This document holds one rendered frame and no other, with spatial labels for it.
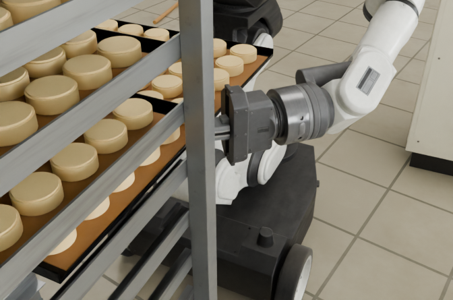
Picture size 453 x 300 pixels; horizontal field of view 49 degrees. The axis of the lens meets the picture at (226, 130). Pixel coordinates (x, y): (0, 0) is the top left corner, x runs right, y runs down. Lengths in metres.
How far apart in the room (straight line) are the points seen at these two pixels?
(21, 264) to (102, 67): 0.21
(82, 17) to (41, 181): 0.18
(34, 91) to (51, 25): 0.11
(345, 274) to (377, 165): 0.60
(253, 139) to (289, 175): 0.95
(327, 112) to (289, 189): 0.89
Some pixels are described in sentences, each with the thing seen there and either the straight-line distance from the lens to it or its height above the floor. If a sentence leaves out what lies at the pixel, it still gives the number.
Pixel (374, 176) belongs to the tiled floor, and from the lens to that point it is 2.02.
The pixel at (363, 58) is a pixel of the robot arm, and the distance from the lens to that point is 0.80.
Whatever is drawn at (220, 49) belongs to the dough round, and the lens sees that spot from 0.95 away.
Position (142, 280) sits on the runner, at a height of 0.69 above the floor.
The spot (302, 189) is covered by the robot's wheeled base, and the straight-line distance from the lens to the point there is 1.64.
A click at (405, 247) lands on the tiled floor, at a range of 1.76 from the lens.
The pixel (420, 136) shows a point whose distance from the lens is 2.01.
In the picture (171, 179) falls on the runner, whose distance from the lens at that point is 0.66.
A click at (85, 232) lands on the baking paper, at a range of 0.59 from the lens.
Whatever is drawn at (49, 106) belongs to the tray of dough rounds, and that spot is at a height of 0.96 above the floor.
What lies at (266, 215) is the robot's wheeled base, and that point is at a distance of 1.53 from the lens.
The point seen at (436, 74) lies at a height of 0.42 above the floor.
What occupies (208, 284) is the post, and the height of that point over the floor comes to 0.56.
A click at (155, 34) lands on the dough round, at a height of 0.82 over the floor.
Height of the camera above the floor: 1.20
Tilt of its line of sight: 33 degrees down
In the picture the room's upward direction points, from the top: straight up
